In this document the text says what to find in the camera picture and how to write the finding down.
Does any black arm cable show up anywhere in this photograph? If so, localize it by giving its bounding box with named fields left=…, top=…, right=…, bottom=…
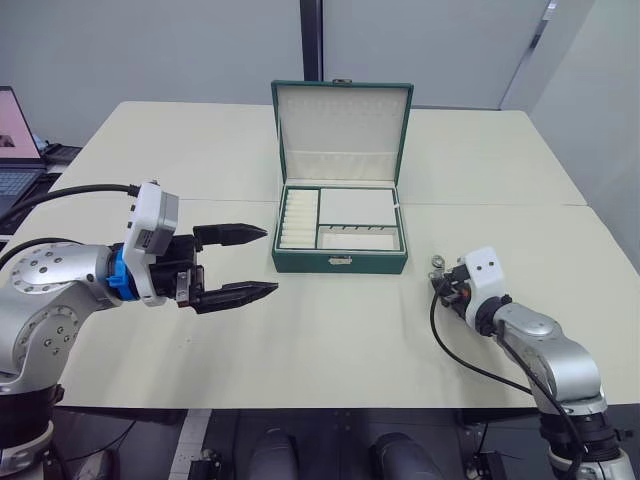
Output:
left=0, top=183, right=139, bottom=269
left=428, top=292, right=586, bottom=480

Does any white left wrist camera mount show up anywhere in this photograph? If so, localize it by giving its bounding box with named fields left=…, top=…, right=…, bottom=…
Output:
left=122, top=180, right=180, bottom=307

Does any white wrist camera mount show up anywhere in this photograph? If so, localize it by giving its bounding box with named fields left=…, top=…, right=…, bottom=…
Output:
left=122, top=180, right=180, bottom=307
left=457, top=246, right=504, bottom=326

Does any green jewelry box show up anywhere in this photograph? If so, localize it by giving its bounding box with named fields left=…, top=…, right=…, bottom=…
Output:
left=270, top=78, right=415, bottom=275

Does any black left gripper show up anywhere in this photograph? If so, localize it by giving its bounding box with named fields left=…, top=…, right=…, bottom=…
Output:
left=149, top=223, right=280, bottom=315

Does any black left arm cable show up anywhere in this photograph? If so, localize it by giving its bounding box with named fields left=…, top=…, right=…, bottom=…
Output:
left=0, top=183, right=139, bottom=269

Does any open laptop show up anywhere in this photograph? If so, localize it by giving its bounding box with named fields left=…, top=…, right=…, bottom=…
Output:
left=0, top=85, right=51, bottom=214

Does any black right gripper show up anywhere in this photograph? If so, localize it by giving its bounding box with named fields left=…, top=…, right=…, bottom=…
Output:
left=428, top=260, right=474, bottom=319

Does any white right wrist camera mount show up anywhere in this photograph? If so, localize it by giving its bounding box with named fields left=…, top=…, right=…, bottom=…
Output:
left=457, top=246, right=504, bottom=326

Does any black device beside laptop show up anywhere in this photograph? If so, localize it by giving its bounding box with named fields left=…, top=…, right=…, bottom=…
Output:
left=42, top=142, right=84, bottom=174

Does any white compartment tray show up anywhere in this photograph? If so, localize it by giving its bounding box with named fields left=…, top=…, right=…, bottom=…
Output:
left=279, top=185, right=404, bottom=251

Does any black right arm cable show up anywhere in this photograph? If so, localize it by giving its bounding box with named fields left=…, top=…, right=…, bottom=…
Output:
left=428, top=292, right=586, bottom=480

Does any dark rounded shape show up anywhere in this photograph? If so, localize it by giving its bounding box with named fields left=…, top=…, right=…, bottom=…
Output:
left=369, top=432, right=444, bottom=480
left=248, top=427, right=301, bottom=480

